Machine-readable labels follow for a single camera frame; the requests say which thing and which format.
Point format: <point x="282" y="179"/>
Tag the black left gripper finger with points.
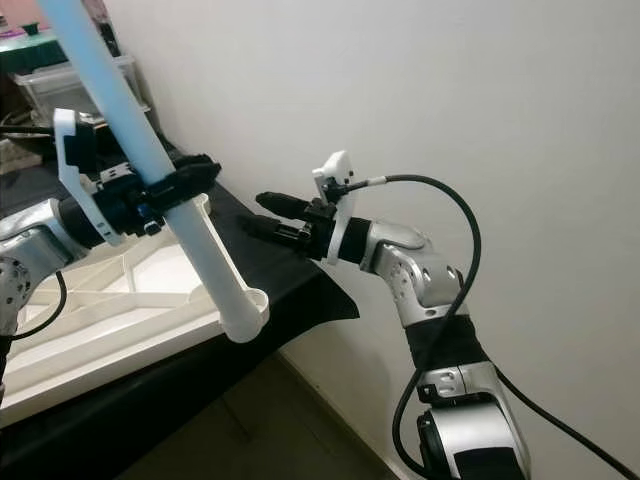
<point x="188" y="185"/>
<point x="193" y="162"/>

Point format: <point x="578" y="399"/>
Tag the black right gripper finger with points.
<point x="272" y="232"/>
<point x="283" y="204"/>

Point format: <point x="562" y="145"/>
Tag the white plastic table leg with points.
<point x="105" y="80"/>

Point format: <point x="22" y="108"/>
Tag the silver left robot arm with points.
<point x="25" y="260"/>

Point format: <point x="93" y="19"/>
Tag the black tablecloth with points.
<point x="300" y="300"/>

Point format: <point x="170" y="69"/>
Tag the clear plastic storage container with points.
<point x="60" y="95"/>

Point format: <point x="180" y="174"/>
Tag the black round basin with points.
<point x="20" y="130"/>

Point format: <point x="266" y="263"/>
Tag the cream plastic table top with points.
<point x="120" y="340"/>

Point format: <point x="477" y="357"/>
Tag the green pot lid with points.
<point x="25" y="50"/>

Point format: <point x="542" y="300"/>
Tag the pink plastic box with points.
<point x="18" y="12"/>

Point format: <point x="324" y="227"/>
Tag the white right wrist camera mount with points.
<point x="335" y="180"/>

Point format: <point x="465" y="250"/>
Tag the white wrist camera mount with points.
<point x="72" y="160"/>
<point x="335" y="180"/>

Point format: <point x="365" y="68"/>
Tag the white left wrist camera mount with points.
<point x="72" y="160"/>

